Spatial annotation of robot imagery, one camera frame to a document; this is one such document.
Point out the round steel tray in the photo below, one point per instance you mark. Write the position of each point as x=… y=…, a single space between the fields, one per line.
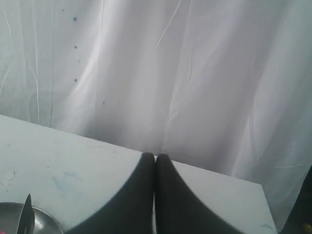
x=10 y=216

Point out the white backdrop cloth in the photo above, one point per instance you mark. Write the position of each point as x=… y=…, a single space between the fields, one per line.
x=224 y=85

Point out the dark object at right edge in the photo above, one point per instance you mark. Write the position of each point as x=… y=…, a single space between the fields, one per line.
x=300 y=218

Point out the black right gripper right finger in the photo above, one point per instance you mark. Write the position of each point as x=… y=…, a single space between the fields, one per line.
x=178 y=210

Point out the black knife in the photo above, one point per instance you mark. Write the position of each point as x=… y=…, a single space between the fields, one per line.
x=27 y=218

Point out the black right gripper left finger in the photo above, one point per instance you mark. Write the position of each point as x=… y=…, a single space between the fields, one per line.
x=130 y=210

